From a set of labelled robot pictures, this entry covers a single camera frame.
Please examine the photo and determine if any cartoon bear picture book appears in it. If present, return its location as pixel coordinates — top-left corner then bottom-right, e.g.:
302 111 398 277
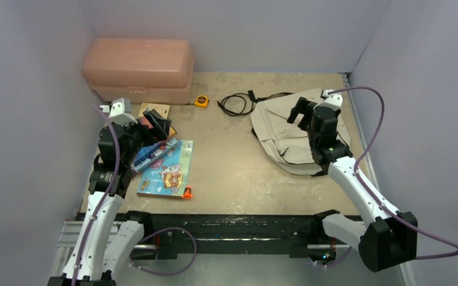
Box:
137 138 194 199

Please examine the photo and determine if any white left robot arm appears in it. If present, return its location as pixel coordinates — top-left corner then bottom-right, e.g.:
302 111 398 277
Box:
48 98 197 285

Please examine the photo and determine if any black coiled cable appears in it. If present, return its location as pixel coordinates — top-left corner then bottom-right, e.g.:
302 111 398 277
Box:
217 90 256 117

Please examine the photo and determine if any pink plastic storage box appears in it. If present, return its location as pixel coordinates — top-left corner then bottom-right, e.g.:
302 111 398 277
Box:
83 38 194 104

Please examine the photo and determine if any yellow tape measure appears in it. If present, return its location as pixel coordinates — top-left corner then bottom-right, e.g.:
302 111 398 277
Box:
194 95 209 109

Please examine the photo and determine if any beige canvas backpack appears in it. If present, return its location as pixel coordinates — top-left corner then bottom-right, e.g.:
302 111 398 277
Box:
249 88 352 177

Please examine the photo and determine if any blue Jane Eyre book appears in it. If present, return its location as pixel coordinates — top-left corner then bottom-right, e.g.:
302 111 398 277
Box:
131 126 177 173

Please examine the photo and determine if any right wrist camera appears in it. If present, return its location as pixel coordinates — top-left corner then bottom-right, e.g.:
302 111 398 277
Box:
319 89 343 111

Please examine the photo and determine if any orange pencil sharpener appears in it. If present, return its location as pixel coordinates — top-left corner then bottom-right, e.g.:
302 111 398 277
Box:
182 185 193 200

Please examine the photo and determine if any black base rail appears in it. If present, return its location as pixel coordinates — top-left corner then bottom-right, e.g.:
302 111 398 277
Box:
133 213 348 260

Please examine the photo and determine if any tan paper card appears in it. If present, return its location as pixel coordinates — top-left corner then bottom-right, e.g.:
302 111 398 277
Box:
138 103 171 119

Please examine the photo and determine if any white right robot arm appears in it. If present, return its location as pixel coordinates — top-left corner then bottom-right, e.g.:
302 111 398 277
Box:
287 98 417 272

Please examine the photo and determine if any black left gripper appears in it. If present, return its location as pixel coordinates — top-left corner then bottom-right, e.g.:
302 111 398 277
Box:
116 111 170 165

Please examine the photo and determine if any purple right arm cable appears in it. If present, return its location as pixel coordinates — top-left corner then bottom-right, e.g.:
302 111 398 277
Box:
312 86 458 269

